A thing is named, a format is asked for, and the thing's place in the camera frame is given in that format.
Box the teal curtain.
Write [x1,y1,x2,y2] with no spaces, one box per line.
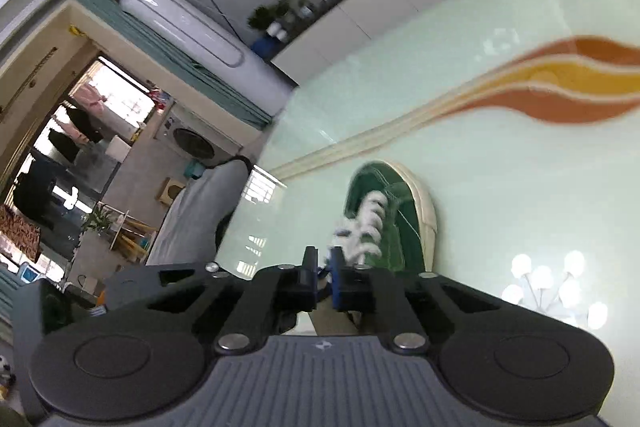
[76,0,272,130]

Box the white standing air conditioner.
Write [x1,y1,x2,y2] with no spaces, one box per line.
[119,0,293,116]

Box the green canvas sneaker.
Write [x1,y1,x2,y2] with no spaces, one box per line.
[307,159,440,338]

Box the washing machine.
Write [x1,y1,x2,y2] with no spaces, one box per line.
[155,103,241,167]

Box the white shoelace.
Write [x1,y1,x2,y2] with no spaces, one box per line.
[330,191,388,265]

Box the potted plant in white pot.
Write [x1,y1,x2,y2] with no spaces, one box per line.
[247,0,296,42]

